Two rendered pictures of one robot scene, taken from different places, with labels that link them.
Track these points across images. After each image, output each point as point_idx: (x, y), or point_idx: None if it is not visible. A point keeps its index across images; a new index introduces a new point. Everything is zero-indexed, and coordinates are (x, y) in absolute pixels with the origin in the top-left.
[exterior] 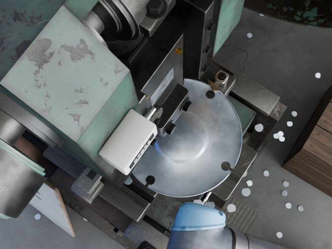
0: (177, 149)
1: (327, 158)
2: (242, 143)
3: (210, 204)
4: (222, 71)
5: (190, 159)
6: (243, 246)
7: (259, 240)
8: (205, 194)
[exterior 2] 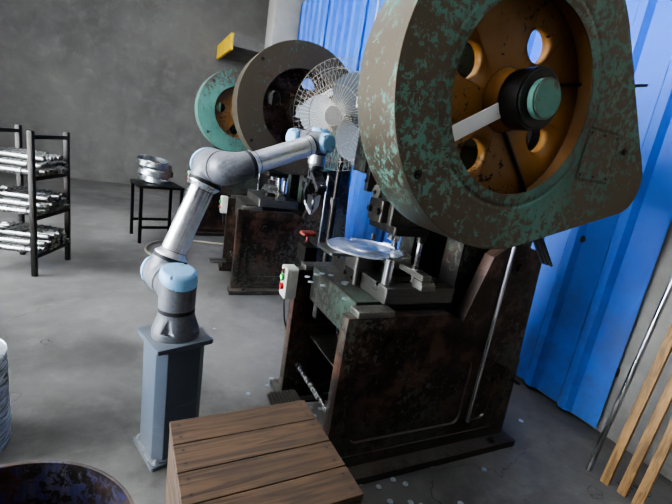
0: (358, 244)
1: (280, 406)
2: (342, 253)
3: (317, 274)
4: (393, 260)
5: (349, 244)
6: (308, 137)
7: (305, 144)
8: (315, 388)
